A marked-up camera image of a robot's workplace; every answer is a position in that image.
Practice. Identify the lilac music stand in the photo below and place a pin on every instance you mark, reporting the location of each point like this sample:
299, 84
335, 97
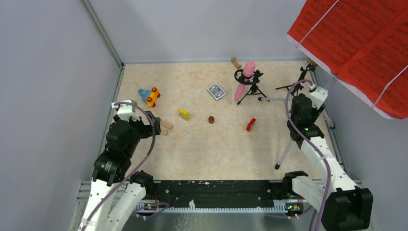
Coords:
367, 136

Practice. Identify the tan wooden block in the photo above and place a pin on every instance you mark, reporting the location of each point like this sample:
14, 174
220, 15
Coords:
235, 63

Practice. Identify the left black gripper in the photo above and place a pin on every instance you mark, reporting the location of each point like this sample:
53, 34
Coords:
149, 130

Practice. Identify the red sheet music page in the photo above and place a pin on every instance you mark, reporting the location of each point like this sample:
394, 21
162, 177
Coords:
333, 31
379, 70

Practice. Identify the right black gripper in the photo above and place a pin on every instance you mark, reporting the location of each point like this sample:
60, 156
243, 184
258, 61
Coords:
315, 113

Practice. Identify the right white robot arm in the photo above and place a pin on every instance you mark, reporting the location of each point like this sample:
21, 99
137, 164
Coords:
341, 204

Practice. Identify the pink microphone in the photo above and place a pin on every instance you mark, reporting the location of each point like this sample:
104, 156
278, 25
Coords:
245, 76

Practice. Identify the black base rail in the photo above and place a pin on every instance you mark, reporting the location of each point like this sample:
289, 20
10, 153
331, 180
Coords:
222, 194

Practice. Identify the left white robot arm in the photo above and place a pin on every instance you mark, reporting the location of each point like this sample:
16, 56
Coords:
113, 196

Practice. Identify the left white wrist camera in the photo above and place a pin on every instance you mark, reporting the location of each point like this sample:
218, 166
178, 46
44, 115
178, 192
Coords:
126, 112

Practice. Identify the red owl toy block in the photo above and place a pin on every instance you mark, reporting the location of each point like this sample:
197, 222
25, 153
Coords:
250, 125

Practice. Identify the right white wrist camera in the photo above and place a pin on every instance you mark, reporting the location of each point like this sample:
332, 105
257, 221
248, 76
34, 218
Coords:
317, 96

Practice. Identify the blue playing card box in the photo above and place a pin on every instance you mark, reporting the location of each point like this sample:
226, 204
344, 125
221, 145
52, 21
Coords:
216, 92

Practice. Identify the blue yellow toy vehicle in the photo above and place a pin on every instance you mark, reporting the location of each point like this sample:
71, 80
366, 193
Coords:
149, 96

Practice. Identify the yellow owl toy block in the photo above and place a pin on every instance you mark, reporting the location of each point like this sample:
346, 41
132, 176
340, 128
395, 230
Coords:
184, 114

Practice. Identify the brown wooden cylinder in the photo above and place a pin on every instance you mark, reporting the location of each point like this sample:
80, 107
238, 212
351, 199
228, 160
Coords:
211, 119

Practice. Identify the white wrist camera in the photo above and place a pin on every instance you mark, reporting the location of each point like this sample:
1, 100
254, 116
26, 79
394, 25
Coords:
317, 96
126, 112

